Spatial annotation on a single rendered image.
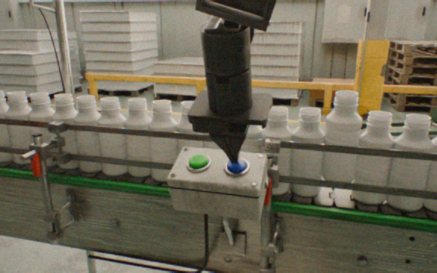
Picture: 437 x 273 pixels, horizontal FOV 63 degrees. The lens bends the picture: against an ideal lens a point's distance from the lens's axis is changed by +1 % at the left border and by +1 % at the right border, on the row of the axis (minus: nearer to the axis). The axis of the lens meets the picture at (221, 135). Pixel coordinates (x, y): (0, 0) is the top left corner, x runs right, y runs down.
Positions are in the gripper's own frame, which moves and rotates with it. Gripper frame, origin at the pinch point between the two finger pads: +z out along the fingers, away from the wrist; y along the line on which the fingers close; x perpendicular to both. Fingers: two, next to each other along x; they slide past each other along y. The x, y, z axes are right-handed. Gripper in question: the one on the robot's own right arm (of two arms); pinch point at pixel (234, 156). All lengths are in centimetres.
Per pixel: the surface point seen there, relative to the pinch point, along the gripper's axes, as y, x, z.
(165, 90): 246, -470, 274
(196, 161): 5.8, 0.6, 1.1
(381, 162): -22.4, -12.8, 9.3
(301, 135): -8.8, -14.4, 6.0
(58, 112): 42.6, -15.0, 5.5
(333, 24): -33, -650, 221
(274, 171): -5.2, -4.5, 6.2
